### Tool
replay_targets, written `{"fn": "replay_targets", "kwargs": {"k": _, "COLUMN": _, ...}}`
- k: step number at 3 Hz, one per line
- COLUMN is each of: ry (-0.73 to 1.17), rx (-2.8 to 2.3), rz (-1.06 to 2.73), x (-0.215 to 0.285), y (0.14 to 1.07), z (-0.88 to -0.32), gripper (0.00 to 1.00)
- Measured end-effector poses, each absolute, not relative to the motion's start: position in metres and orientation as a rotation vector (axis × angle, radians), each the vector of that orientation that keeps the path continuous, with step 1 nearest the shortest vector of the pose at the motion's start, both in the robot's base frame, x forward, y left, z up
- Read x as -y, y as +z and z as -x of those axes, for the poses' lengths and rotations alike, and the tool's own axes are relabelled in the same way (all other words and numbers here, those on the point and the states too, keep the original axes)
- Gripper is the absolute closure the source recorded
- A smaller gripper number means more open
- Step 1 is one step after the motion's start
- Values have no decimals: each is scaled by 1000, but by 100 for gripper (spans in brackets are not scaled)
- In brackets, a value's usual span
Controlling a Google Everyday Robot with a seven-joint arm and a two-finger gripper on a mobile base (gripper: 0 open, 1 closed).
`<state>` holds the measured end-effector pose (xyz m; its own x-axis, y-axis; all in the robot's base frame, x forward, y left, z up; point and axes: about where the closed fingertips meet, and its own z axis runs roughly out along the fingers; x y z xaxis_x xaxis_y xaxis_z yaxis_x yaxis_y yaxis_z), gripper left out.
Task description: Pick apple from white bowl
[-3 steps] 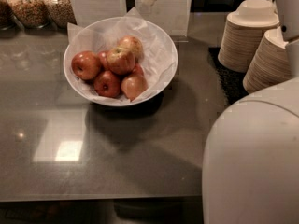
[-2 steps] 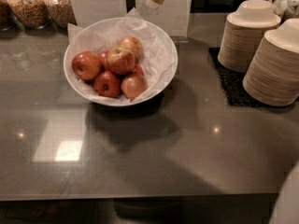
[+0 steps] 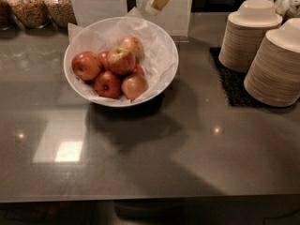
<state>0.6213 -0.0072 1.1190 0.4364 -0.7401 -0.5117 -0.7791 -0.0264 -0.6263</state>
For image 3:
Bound back right pale apple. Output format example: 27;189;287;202
118;36;144;60

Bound pale apple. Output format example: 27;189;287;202
121;74;148;101
118;36;144;60

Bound top centre red-yellow apple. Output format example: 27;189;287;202
107;47;136;76

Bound white bowl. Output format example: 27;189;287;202
63;16;180;108

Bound small hidden red apple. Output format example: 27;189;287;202
133;64;144;76

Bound red apple behind centre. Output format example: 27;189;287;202
98;51;110;71

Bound pale apple front right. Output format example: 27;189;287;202
121;74;148;101

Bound red apple far left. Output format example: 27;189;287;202
71;52;101;81

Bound red apple front centre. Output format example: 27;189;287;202
94;71;121;98

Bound left white sign holder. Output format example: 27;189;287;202
71;0;128;27

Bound white paper liner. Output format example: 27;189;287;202
67;7;178;106

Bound left stack paper bowls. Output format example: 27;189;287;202
218;0;282;73

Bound stack paper bowls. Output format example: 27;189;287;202
244;18;300;107
218;0;282;73

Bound right cereal glass jar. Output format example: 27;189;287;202
44;0;76;28

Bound cereal glass jar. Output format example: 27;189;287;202
44;0;76;28
0;0;15;30
7;0;49;28

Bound black mesh mat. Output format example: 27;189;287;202
209;47;263;108

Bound white plastic bag bundle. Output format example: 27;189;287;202
271;0;300;21

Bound middle cereal glass jar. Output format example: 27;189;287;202
7;0;49;28

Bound right stack paper bowls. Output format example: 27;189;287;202
244;18;300;107

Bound left cereal glass jar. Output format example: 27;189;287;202
0;0;15;30

